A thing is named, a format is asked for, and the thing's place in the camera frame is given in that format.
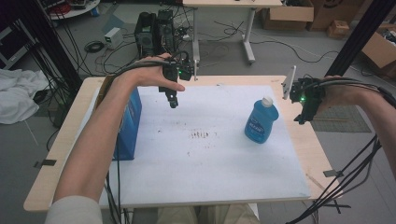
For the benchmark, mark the white desk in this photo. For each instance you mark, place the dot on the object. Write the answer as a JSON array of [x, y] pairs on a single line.
[[230, 3]]

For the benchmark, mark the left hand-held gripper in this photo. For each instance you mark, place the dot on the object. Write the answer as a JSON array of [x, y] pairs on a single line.
[[170, 72]]

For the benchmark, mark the small white device box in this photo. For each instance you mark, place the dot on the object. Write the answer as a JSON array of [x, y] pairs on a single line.
[[113, 38]]

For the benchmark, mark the wide cardboard box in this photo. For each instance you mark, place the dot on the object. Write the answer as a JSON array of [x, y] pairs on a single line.
[[288, 15]]

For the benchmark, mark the grey tape strip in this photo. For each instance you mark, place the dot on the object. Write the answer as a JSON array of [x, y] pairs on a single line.
[[332, 173], [46, 162]]

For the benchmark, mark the grey floor mat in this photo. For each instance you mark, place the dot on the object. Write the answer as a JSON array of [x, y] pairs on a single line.
[[342, 119]]

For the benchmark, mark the tall cardboard box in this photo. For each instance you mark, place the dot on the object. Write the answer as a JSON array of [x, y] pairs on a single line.
[[336, 12]]

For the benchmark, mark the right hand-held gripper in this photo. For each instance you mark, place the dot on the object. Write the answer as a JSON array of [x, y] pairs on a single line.
[[309, 93]]

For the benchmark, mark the round white table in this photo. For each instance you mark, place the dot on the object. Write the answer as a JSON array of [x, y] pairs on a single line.
[[74, 9]]

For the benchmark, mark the small cardboard box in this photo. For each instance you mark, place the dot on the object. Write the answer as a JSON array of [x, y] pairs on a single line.
[[337, 29]]

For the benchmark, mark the white mat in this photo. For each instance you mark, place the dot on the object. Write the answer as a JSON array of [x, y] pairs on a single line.
[[202, 168]]

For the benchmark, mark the person's right hand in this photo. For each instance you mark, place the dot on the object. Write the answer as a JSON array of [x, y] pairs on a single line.
[[341, 93]]

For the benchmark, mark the black frame post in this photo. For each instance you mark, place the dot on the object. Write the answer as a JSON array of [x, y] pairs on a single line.
[[53, 43], [358, 34]]

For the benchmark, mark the open cardboard box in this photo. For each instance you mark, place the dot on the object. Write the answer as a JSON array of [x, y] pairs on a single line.
[[379, 49]]

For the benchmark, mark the person's left hand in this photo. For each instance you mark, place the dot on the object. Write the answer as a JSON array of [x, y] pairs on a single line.
[[149, 74]]

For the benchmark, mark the blue bottle with white cap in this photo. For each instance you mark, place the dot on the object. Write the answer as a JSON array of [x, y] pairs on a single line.
[[260, 123]]

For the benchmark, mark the blue box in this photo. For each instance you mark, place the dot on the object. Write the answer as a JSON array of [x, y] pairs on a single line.
[[129, 127]]

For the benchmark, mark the black computer tower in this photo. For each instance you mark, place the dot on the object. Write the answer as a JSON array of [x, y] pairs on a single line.
[[145, 34], [166, 29]]

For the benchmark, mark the white cloth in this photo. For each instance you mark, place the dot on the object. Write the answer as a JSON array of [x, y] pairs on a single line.
[[17, 93]]

